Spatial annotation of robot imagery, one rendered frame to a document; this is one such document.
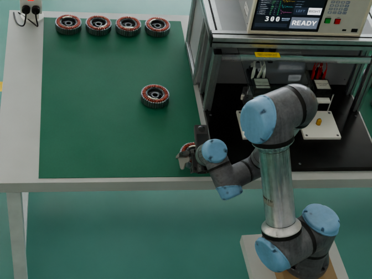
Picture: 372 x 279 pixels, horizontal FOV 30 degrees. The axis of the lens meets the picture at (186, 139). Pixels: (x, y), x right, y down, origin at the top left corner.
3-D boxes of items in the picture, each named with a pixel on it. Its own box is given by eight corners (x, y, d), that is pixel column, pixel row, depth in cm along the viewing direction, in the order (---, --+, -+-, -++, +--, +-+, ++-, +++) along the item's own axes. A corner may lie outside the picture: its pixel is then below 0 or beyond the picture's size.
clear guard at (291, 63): (314, 109, 244) (318, 96, 240) (247, 108, 240) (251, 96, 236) (293, 51, 267) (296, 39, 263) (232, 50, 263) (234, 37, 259)
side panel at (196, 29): (200, 85, 286) (211, 21, 263) (193, 84, 285) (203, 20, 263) (191, 43, 305) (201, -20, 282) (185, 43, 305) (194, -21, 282)
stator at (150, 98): (145, 87, 280) (145, 80, 278) (171, 94, 279) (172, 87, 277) (137, 104, 272) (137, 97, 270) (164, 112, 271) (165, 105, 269)
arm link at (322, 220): (339, 247, 214) (351, 220, 205) (307, 265, 208) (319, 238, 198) (313, 220, 221) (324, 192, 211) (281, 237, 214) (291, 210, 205)
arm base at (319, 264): (331, 281, 217) (340, 263, 210) (283, 278, 216) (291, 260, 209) (323, 242, 228) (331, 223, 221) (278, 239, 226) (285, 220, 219)
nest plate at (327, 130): (340, 139, 270) (341, 137, 269) (303, 139, 267) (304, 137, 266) (330, 113, 280) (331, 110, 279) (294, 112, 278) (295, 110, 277)
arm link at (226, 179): (257, 186, 218) (242, 154, 219) (228, 200, 213) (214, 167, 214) (244, 190, 225) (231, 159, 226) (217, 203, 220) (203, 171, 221)
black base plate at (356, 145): (380, 170, 264) (382, 166, 262) (215, 172, 253) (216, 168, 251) (345, 88, 296) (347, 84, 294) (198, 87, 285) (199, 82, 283)
